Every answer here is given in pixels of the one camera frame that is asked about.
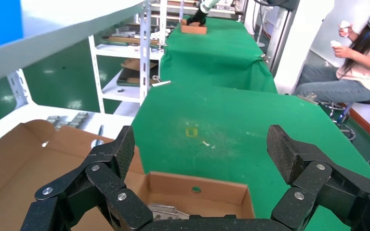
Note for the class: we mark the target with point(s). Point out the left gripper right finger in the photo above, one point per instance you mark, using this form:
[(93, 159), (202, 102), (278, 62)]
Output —
[(316, 178)]

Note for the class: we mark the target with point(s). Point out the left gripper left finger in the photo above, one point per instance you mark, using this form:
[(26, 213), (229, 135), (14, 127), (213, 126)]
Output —
[(102, 181)]

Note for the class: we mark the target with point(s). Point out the silver metal IO shield plate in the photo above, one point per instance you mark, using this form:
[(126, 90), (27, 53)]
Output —
[(166, 211)]

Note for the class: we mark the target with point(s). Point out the white handheld controller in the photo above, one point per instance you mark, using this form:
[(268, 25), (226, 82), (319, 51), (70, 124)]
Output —
[(335, 43), (344, 24)]

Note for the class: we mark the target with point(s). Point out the person left forearm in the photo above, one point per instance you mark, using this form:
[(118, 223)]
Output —
[(355, 53)]

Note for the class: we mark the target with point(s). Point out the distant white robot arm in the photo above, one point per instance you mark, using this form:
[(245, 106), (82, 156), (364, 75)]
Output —
[(202, 11)]

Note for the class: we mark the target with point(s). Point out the brown cardboard sheet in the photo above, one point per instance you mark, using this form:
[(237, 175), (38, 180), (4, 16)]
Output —
[(135, 64)]

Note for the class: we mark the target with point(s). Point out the small brown cardboard box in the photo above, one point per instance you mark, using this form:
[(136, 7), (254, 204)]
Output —
[(193, 29)]

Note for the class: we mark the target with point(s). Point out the blue plastic tray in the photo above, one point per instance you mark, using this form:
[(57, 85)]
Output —
[(0, 22)]

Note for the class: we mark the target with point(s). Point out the person left hand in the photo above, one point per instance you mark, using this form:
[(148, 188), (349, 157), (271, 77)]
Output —
[(340, 51)]

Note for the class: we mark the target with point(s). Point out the person right hand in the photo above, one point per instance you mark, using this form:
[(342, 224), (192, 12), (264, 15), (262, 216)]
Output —
[(347, 32)]

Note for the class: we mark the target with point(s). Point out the small bent metal clip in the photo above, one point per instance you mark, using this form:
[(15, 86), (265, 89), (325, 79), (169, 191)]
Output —
[(100, 131)]

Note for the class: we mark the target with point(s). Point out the silver notched metal strip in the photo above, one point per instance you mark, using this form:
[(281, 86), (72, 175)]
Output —
[(53, 119), (79, 118)]

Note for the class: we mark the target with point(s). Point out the white metal storage rack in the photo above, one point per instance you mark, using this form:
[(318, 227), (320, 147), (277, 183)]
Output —
[(121, 92)]

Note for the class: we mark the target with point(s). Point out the green table cloth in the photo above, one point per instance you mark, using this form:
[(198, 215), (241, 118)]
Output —
[(236, 121), (217, 54)]

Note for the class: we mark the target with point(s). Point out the white shelf board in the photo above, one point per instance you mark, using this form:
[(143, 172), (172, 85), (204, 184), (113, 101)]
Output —
[(28, 111)]

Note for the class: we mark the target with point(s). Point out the yellow square outline mark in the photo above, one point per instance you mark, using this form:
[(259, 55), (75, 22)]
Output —
[(191, 132)]

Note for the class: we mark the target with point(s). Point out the small white tape scrap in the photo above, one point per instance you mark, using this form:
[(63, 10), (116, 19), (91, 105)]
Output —
[(206, 144)]

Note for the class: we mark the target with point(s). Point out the seated person pink shirt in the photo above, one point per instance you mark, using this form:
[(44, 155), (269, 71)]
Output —
[(363, 73)]

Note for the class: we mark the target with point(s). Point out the white perforated angle bar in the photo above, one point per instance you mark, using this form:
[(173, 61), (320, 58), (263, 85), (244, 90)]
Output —
[(19, 87)]

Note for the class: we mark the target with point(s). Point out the white corrugated shelf sheet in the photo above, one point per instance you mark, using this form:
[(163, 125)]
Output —
[(60, 28)]

